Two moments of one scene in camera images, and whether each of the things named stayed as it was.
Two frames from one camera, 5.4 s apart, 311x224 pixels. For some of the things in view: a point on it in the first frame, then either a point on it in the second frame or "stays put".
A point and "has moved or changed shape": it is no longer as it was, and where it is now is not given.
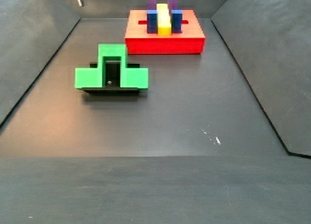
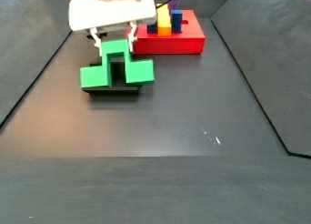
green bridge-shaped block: x=134 y=76 has moved or changed shape
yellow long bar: x=163 y=20 stays put
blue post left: x=177 y=21 stays put
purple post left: x=173 y=2 stays put
